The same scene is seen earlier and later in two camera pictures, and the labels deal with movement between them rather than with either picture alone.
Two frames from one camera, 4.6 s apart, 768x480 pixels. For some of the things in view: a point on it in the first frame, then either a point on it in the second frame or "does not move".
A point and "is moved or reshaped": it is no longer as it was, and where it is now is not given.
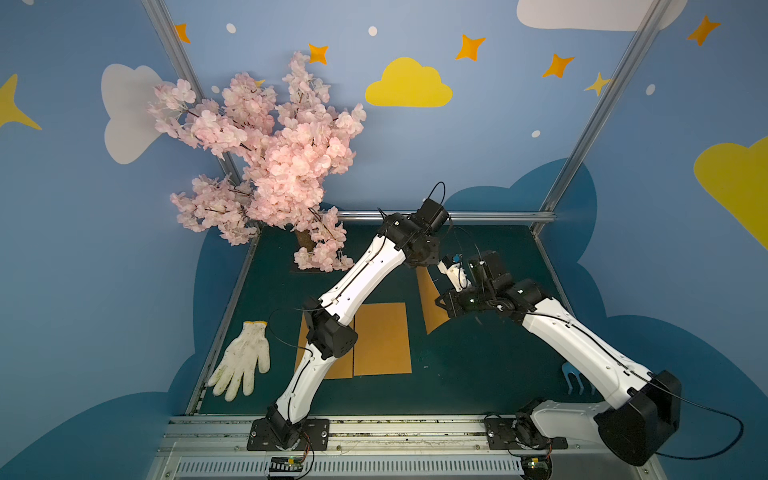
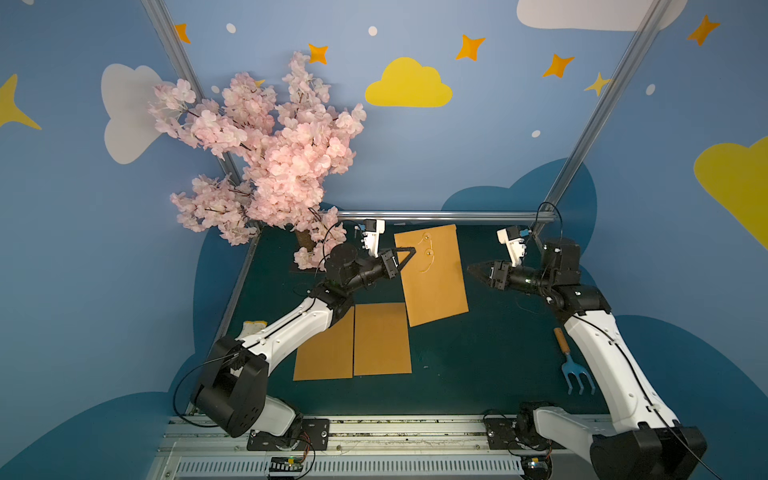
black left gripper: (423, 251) -> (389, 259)
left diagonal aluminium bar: (164, 22) does not move
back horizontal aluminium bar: (459, 217) does not move
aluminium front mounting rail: (451, 448) does not move
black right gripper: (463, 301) -> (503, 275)
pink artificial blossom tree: (288, 154) does not move
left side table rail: (224, 324) does not move
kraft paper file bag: (435, 314) is moved or reshaped
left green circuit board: (286, 464) does not move
